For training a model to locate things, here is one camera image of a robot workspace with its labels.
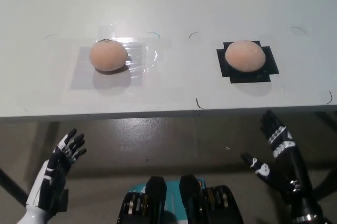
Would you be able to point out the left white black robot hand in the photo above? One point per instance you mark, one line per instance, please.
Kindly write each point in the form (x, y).
(44, 182)

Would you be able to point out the plain peach dumpling toy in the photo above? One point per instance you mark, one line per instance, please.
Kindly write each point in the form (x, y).
(245, 55)

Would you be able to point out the peach dumpling toy printed face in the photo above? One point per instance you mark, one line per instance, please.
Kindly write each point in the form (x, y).
(108, 55)

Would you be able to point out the black tape patch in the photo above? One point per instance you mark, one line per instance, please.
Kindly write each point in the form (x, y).
(269, 61)

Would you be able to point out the black table leg bar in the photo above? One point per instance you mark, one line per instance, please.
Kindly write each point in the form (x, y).
(13, 182)
(327, 184)

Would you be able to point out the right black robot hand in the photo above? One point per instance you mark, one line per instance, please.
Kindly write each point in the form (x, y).
(287, 171)

